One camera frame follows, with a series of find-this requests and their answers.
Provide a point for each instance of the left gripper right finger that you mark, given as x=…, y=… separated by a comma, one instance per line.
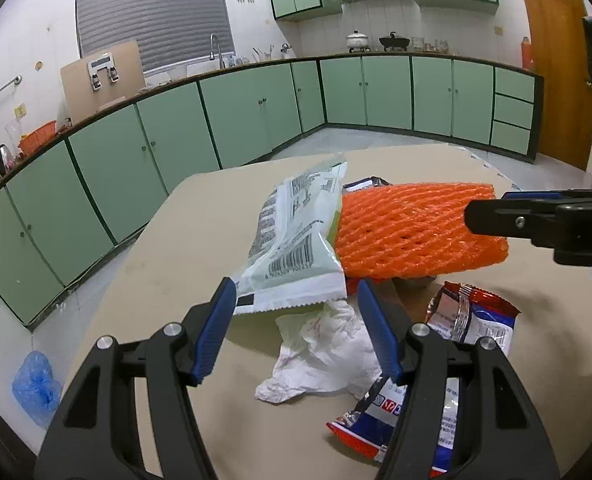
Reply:
x=393, y=334

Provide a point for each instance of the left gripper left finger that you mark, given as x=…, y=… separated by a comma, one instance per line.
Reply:
x=205, y=326

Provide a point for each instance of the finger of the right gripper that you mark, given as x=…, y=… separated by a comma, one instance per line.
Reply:
x=528, y=215

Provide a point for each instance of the white tissue paper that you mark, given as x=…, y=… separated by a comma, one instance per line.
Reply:
x=322, y=352

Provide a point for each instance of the green lower kitchen cabinets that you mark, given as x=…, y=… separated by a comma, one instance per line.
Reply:
x=87, y=191

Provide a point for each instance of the red blue snack wrapper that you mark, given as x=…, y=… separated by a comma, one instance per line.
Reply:
x=428, y=409

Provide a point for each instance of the orange foam net far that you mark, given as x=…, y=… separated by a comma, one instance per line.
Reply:
x=414, y=230

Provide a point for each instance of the brown wooden door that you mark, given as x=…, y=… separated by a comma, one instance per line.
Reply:
x=560, y=55

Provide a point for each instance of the white green snack bag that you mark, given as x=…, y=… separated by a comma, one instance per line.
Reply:
x=292, y=261

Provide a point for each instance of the blue plastic bag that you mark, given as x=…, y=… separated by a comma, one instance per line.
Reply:
x=36, y=390

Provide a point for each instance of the black wok pan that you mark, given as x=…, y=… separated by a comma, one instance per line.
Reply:
x=394, y=43

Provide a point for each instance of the white cooking pot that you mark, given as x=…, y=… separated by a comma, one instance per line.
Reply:
x=357, y=42

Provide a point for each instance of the orange plastic basket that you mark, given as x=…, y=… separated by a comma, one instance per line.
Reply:
x=31, y=142

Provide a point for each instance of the steel electric kettle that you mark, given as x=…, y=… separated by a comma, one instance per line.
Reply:
x=7, y=160

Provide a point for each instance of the chrome sink faucet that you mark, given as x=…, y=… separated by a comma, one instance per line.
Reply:
x=216, y=51

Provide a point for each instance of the brown cardboard box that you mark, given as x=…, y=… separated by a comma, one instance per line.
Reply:
x=104, y=78

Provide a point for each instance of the grey window blind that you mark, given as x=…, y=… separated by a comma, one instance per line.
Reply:
x=167, y=32

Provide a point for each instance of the wall towel rail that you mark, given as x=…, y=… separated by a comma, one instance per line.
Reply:
x=16, y=81

